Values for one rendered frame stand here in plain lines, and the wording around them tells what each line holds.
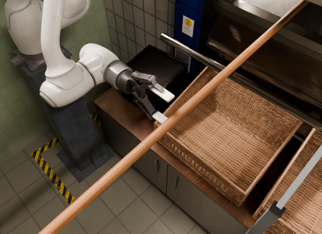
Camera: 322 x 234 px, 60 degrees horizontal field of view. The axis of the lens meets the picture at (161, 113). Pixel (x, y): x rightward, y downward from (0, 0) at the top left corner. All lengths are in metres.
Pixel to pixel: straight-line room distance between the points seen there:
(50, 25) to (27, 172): 1.54
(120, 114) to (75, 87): 0.73
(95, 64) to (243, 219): 0.94
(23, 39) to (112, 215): 1.23
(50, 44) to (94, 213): 1.35
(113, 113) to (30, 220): 0.93
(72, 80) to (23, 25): 0.43
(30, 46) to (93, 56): 0.42
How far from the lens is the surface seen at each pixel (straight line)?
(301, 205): 1.52
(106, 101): 1.73
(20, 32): 1.32
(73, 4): 1.33
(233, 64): 1.03
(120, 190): 2.05
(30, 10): 1.30
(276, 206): 1.06
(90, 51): 1.03
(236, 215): 1.41
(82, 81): 0.96
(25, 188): 2.25
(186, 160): 1.43
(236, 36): 1.46
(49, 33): 0.93
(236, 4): 1.40
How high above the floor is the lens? 1.89
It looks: 53 degrees down
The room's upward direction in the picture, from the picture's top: straight up
